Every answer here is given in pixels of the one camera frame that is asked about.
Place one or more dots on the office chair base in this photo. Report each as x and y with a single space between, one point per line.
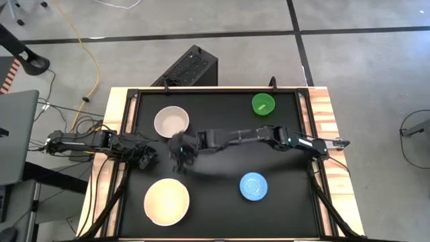
20 22

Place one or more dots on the black computer mouse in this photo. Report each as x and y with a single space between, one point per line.
7 235

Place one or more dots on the small grey-white bowl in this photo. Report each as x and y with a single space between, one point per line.
169 121

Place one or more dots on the large cream bowl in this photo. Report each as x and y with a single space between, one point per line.
166 201

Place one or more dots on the black metal table frame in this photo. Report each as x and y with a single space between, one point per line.
304 101

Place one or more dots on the black table mat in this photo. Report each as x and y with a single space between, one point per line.
218 208

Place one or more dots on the grey desk surface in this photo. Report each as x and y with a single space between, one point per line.
16 134

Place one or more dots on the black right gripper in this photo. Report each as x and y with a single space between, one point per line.
183 144

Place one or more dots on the orange black striped panel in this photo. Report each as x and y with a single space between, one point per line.
10 75

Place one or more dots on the black computer tower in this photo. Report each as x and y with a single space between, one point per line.
189 67

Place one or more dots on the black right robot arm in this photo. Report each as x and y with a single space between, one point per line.
252 135

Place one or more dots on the green plastic bowl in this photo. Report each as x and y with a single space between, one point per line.
263 104

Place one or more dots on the black curved stand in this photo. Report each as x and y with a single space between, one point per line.
32 62

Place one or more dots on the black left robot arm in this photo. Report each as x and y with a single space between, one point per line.
84 141

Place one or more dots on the grey stand foot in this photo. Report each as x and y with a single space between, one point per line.
416 129

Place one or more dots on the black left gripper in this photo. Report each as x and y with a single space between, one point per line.
136 142

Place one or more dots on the blue plastic bowl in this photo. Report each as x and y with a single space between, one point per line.
253 186

